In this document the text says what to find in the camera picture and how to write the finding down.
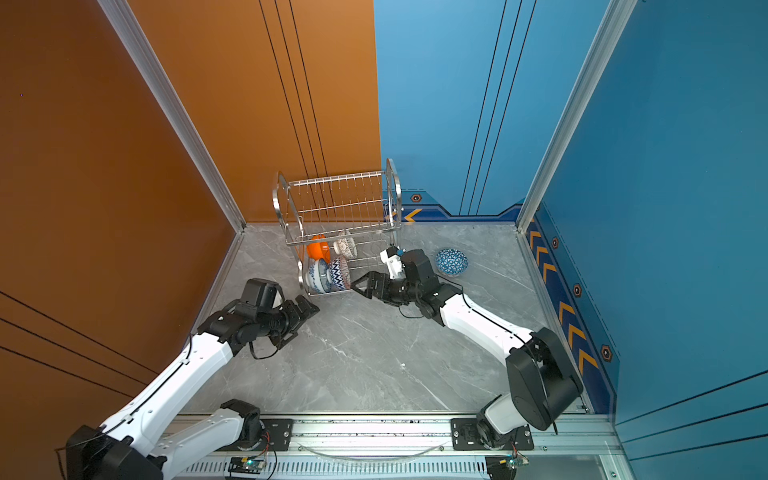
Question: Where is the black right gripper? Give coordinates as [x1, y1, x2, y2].
[351, 272, 423, 306]

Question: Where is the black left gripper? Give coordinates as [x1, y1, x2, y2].
[258, 293, 321, 348]

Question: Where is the blue white floral bowl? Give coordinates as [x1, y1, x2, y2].
[305, 259, 331, 294]

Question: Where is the white brown patterned bowl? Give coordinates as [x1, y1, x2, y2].
[333, 237, 358, 259]

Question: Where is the orange plastic bowl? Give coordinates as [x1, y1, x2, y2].
[307, 234, 332, 263]

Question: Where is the dark blue patterned bowl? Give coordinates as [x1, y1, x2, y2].
[435, 248, 469, 277]

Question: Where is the red patterned ceramic bowl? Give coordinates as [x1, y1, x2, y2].
[328, 256, 351, 291]

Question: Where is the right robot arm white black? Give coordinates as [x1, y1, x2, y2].
[351, 271, 584, 449]

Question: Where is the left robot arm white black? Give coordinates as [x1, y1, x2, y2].
[56, 295, 319, 479]

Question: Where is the steel two-tier dish rack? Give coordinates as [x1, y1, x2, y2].
[272, 159, 403, 296]

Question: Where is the green circuit board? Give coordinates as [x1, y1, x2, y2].
[227, 457, 268, 476]

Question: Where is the small right circuit board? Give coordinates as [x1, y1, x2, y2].
[499, 454, 529, 470]

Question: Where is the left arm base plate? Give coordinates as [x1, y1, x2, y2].
[225, 418, 294, 454]

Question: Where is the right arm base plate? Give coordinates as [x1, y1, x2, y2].
[450, 418, 535, 451]

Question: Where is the aluminium front rail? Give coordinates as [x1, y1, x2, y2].
[163, 413, 633, 479]

